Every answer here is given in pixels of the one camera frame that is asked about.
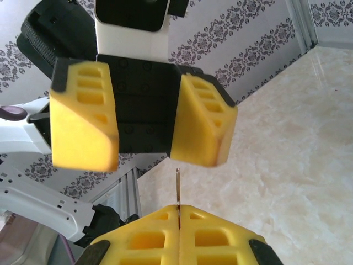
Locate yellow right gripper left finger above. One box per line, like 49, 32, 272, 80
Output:
76, 204, 180, 265

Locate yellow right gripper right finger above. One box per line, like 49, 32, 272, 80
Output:
179, 204, 284, 265

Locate thin metal key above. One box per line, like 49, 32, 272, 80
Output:
175, 167, 183, 230

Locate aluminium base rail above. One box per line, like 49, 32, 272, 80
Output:
90, 165, 143, 221

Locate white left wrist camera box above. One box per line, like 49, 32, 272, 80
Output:
93, 0, 169, 63

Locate aluminium frame post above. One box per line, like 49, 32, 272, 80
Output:
285, 0, 322, 55

